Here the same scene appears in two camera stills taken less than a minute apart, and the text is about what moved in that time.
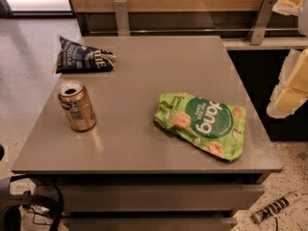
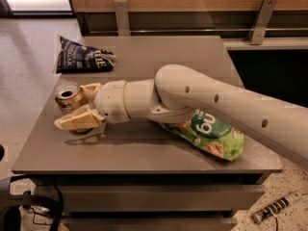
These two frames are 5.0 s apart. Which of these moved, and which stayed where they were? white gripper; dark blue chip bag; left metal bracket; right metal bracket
Moved: white gripper
Stayed: right metal bracket; dark blue chip bag; left metal bracket
